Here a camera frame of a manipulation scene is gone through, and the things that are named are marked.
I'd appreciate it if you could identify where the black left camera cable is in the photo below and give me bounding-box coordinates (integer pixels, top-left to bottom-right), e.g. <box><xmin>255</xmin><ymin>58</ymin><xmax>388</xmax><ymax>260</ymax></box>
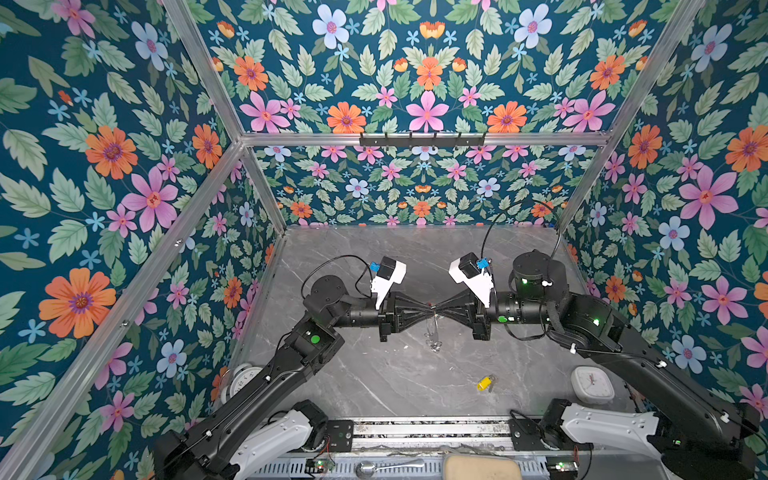
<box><xmin>299</xmin><ymin>254</ymin><xmax>376</xmax><ymax>301</ymax></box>

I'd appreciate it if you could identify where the aluminium horizontal back bar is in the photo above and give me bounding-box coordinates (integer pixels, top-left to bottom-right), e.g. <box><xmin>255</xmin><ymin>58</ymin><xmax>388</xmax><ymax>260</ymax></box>
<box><xmin>240</xmin><ymin>132</ymin><xmax>608</xmax><ymax>148</ymax></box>

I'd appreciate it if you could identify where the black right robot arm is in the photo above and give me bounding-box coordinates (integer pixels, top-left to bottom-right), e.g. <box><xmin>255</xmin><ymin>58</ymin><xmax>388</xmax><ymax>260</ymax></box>
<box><xmin>437</xmin><ymin>250</ymin><xmax>760</xmax><ymax>479</ymax></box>

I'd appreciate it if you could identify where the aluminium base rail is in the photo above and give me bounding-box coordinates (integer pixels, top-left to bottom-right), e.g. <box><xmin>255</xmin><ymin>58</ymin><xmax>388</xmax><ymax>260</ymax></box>
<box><xmin>197</xmin><ymin>415</ymin><xmax>601</xmax><ymax>460</ymax></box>

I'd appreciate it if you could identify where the large keyring with red grip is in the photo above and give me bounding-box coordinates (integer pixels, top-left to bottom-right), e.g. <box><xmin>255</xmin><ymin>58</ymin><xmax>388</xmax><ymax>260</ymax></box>
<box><xmin>425</xmin><ymin>312</ymin><xmax>442</xmax><ymax>353</ymax></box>

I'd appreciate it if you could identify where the black hook rail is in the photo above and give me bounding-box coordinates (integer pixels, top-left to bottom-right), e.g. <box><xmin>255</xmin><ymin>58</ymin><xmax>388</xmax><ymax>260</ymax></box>
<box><xmin>358</xmin><ymin>132</ymin><xmax>486</xmax><ymax>149</ymax></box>

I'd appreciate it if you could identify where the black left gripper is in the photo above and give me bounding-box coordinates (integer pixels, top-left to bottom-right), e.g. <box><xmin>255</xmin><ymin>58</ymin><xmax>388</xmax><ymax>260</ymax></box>
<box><xmin>329</xmin><ymin>290</ymin><xmax>437</xmax><ymax>344</ymax></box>

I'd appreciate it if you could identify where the metal spoon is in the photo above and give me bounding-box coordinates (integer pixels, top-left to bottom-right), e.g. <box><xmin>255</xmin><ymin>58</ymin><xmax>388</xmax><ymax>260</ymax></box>
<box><xmin>354</xmin><ymin>459</ymin><xmax>426</xmax><ymax>479</ymax></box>

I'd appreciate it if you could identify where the white square clock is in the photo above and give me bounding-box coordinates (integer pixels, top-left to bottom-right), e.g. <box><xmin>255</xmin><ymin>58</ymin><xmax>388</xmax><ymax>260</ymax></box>
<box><xmin>571</xmin><ymin>366</ymin><xmax>615</xmax><ymax>405</ymax></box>

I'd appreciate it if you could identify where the black camera cable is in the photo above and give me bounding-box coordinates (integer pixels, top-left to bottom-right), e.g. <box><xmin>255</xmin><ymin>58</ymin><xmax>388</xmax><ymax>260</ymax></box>
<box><xmin>299</xmin><ymin>254</ymin><xmax>376</xmax><ymax>301</ymax></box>
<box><xmin>479</xmin><ymin>211</ymin><xmax>565</xmax><ymax>277</ymax></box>

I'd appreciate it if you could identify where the round white alarm clock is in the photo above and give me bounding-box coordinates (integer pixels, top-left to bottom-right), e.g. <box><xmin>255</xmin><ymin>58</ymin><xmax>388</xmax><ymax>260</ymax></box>
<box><xmin>221</xmin><ymin>363</ymin><xmax>263</xmax><ymax>404</ymax></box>

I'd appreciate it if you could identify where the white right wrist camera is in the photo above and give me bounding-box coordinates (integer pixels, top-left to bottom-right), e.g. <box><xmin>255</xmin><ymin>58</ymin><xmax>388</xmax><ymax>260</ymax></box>
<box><xmin>448</xmin><ymin>252</ymin><xmax>494</xmax><ymax>308</ymax></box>

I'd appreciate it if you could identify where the beige foam pad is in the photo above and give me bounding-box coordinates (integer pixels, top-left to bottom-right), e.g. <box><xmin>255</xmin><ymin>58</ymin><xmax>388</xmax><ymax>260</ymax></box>
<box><xmin>442</xmin><ymin>454</ymin><xmax>523</xmax><ymax>480</ymax></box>

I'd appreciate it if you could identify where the aluminium frame post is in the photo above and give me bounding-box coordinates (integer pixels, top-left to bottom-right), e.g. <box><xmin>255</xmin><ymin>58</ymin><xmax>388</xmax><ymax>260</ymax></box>
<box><xmin>558</xmin><ymin>0</ymin><xmax>706</xmax><ymax>234</ymax></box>
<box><xmin>164</xmin><ymin>0</ymin><xmax>286</xmax><ymax>238</ymax></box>

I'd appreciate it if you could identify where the aluminium left diagonal bar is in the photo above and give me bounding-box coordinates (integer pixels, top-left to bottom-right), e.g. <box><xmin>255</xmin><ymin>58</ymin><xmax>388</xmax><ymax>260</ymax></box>
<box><xmin>1</xmin><ymin>140</ymin><xmax>245</xmax><ymax>479</ymax></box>

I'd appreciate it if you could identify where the aluminium frame post back left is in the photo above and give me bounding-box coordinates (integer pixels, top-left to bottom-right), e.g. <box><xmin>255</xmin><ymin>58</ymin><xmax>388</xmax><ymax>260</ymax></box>
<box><xmin>164</xmin><ymin>0</ymin><xmax>286</xmax><ymax>238</ymax></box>

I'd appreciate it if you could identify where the aluminium frame post back right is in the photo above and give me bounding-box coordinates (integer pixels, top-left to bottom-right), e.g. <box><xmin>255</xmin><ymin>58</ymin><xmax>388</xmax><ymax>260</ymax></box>
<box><xmin>558</xmin><ymin>0</ymin><xmax>706</xmax><ymax>234</ymax></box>

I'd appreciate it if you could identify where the black right camera cable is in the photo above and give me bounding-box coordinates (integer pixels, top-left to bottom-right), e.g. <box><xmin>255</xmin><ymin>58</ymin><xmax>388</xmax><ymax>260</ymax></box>
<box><xmin>479</xmin><ymin>211</ymin><xmax>565</xmax><ymax>277</ymax></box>

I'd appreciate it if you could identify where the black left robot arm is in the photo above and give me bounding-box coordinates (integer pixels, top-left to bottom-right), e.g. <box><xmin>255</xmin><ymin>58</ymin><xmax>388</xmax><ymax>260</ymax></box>
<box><xmin>154</xmin><ymin>275</ymin><xmax>434</xmax><ymax>479</ymax></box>

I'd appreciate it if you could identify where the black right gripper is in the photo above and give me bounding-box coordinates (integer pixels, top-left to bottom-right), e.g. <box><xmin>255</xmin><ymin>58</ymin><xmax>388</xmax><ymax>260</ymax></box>
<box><xmin>434</xmin><ymin>286</ymin><xmax>554</xmax><ymax>341</ymax></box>

